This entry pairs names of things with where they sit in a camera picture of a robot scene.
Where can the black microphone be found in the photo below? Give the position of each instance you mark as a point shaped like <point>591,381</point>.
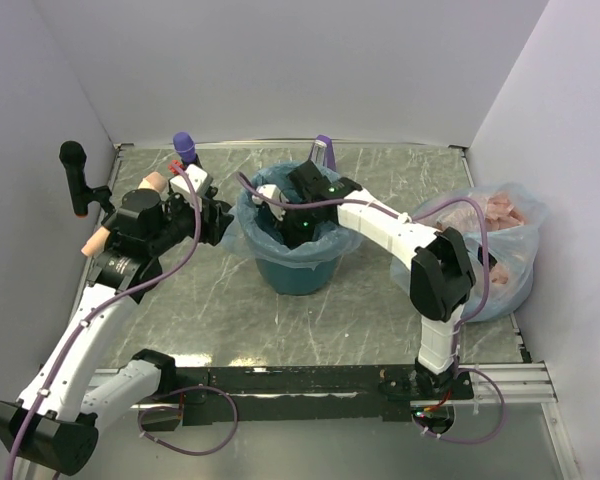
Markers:
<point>73,159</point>

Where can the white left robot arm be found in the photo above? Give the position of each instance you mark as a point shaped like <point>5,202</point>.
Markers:
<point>57,419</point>

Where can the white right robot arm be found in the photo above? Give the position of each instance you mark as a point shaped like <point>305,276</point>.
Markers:
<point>441,275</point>

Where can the purple microphone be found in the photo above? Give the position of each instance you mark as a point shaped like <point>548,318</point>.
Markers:
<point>185,148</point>

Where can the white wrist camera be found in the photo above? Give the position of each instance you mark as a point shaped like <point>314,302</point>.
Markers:
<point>272,196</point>
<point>188,180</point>

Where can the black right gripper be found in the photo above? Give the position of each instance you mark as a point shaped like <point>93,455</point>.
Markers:
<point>291,237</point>

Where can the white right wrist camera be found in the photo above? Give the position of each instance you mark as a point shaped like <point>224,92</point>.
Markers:
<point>272,196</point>

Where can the teal plastic trash bin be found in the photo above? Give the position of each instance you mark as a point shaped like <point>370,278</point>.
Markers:
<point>300,271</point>

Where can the clear bag with trash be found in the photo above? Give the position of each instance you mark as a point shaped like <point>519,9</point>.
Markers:
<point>513,218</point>

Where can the purple metronome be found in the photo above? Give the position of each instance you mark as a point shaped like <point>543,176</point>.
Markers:
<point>322,152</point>

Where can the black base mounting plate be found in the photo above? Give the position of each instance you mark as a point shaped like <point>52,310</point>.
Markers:
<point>280,393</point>

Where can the light blue trash bag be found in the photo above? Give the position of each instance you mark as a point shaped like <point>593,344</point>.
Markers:
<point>234,242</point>

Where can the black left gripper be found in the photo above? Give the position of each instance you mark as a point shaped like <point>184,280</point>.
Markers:
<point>212,230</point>

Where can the aluminium frame rail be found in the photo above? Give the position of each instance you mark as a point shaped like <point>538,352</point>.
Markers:
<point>519,383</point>

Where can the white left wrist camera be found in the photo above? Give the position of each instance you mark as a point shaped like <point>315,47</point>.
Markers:
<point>188,180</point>

